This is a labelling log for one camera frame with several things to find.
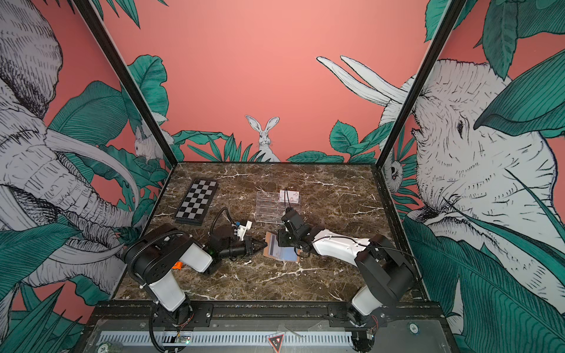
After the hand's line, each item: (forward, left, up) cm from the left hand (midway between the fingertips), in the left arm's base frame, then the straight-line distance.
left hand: (268, 243), depth 84 cm
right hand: (+3, -3, 0) cm, 5 cm away
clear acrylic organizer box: (+23, -1, -7) cm, 24 cm away
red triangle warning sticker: (-31, -3, -5) cm, 31 cm away
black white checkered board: (+23, +34, -4) cm, 41 cm away
